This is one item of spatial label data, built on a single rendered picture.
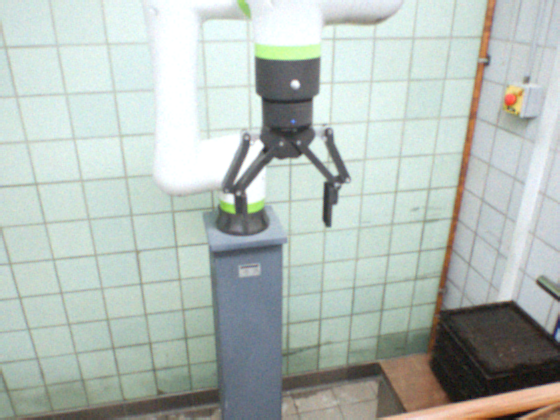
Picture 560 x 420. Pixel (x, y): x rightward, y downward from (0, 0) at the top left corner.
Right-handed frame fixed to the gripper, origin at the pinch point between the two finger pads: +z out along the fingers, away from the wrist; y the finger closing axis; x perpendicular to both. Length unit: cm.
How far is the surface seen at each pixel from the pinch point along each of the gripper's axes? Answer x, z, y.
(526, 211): -60, 38, -100
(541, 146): -61, 15, -100
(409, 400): -32, 88, -49
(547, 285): -10, 29, -65
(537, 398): 22.0, 24.7, -36.6
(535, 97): -67, 0, -99
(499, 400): 21.4, 24.3, -30.1
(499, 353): -23, 64, -70
